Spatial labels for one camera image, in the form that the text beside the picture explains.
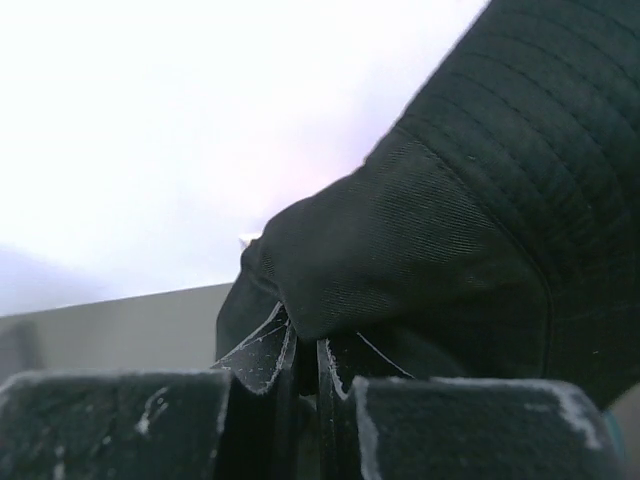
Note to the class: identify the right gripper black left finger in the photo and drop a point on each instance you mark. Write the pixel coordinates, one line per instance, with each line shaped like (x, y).
(235, 420)

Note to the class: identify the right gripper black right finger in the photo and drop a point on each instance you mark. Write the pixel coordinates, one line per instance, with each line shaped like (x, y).
(378, 422)

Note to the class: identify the black bucket hat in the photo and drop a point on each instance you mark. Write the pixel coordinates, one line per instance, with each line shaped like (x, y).
(497, 222)

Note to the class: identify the teal plastic bin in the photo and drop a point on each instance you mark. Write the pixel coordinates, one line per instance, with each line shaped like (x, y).
(612, 426)

